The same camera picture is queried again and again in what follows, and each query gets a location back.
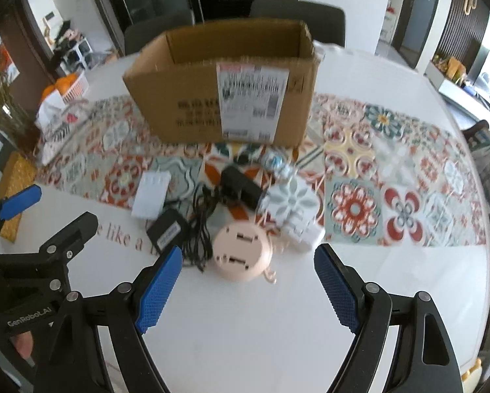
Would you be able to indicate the vase of dried flowers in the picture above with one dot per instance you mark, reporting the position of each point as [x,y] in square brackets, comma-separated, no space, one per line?
[3,110]

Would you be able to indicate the white storage shelf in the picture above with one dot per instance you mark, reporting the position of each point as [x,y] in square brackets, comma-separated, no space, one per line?
[75,53]

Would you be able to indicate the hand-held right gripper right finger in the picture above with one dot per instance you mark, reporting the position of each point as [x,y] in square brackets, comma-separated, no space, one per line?
[337,290]

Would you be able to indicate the white power strip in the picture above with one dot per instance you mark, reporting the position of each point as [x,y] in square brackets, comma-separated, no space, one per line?
[151,194]

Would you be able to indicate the white fruit basket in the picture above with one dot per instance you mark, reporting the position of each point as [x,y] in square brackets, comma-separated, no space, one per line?
[76,88]

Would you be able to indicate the white tissue pack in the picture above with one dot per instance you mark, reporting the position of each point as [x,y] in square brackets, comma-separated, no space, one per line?
[60,118]

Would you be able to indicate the yellow woven mat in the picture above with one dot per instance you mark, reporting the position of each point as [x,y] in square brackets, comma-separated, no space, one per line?
[13,184]

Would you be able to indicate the dark dining chair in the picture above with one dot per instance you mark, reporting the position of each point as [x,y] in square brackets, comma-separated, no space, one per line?
[310,14]
[155,32]

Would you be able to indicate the yellow paper bag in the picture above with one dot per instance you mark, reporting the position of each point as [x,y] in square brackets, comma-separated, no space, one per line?
[454,67]

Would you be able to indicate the person's left hand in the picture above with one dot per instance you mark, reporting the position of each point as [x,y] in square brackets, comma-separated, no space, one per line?
[22,344]

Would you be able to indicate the pink round power socket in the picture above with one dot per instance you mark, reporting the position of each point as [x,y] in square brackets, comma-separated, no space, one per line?
[241,249]

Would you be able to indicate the dark slatted wall panel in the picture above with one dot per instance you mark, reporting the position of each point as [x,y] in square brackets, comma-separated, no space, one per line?
[462,28]

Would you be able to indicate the white plug adapter block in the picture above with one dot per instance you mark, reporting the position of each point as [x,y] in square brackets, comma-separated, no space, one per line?
[292,204]

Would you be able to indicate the orange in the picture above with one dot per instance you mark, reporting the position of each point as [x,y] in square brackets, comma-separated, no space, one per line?
[65,82]
[47,91]

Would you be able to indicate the black power adapter blue label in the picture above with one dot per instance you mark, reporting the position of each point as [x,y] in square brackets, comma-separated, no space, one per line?
[165,229]

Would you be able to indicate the patterned table runner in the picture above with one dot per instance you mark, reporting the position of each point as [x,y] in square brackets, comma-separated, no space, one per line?
[355,208]

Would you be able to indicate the wooden chair striped cushion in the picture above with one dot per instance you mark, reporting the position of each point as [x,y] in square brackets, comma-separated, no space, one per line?
[488,151]

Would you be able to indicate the brown cardboard box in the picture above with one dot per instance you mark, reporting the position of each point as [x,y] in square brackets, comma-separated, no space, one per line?
[179,102]

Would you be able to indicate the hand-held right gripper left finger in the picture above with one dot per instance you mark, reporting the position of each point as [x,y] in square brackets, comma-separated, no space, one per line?
[159,290]

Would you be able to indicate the gold wall ornament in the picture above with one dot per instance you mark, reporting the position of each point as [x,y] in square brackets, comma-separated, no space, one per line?
[470,2]

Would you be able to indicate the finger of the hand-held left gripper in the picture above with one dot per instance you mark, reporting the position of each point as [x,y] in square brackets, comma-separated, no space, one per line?
[20,202]
[75,231]

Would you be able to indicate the black charger brick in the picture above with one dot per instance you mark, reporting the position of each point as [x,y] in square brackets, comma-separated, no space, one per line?
[239,182]

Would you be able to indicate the white tv stand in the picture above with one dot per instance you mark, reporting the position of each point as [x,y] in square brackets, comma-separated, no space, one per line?
[454,90]

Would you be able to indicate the grey room door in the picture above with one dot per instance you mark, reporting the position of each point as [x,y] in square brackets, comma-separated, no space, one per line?
[423,12]

